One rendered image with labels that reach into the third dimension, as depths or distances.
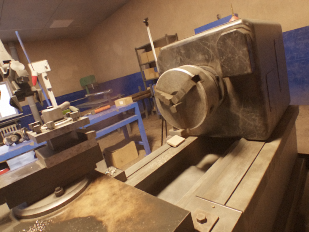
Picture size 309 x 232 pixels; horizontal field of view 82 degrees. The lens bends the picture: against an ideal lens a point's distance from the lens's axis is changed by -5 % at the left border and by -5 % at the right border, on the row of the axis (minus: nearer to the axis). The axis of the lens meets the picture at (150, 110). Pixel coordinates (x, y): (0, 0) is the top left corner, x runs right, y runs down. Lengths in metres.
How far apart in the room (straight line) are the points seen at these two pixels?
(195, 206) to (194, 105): 0.34
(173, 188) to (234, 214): 0.41
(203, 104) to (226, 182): 0.26
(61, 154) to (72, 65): 7.67
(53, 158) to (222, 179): 0.53
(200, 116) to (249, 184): 0.27
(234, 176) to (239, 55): 0.42
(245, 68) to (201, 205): 0.49
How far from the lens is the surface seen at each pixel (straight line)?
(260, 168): 0.73
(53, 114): 0.66
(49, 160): 0.62
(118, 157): 2.87
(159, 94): 0.77
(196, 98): 0.69
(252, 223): 0.75
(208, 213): 0.50
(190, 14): 4.83
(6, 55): 1.18
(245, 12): 4.29
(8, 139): 2.45
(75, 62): 8.31
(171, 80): 0.73
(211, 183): 0.66
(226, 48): 0.77
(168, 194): 0.84
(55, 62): 8.05
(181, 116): 0.72
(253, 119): 0.86
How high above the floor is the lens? 1.22
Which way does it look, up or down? 11 degrees down
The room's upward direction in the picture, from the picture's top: 15 degrees counter-clockwise
